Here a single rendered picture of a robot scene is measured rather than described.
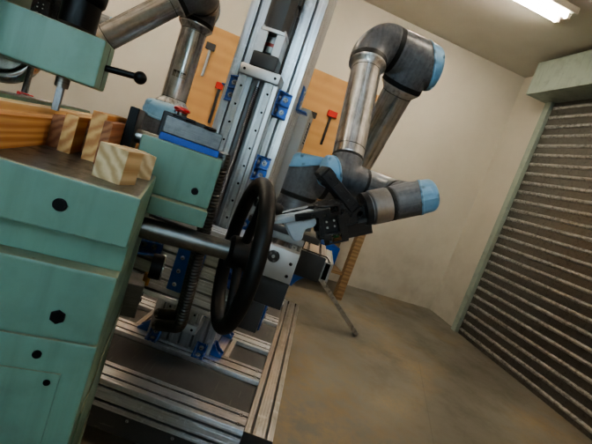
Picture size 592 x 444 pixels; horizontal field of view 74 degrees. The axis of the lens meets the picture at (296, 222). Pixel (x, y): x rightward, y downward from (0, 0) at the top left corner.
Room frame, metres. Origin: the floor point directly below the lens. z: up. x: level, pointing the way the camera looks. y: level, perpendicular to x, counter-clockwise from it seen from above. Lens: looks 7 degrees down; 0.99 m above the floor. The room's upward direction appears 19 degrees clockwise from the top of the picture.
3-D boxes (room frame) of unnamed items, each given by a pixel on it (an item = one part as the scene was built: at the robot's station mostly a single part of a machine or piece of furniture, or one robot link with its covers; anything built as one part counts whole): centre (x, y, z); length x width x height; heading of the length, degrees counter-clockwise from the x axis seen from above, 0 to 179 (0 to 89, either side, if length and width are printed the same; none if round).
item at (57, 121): (0.66, 0.40, 0.92); 0.19 x 0.02 x 0.05; 18
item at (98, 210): (0.70, 0.32, 0.87); 0.61 x 0.30 x 0.06; 18
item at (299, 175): (1.26, 0.01, 0.98); 0.13 x 0.12 x 0.14; 105
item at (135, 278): (0.89, 0.35, 0.58); 0.12 x 0.08 x 0.08; 108
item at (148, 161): (0.58, 0.25, 0.92); 0.04 x 0.03 x 0.04; 49
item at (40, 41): (0.59, 0.42, 1.03); 0.14 x 0.07 x 0.09; 108
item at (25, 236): (0.62, 0.34, 0.82); 0.40 x 0.21 x 0.04; 18
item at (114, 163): (0.48, 0.23, 0.92); 0.04 x 0.04 x 0.04; 87
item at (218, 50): (3.87, 0.55, 1.50); 2.00 x 0.04 x 0.90; 103
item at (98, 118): (0.64, 0.34, 0.94); 0.18 x 0.02 x 0.07; 18
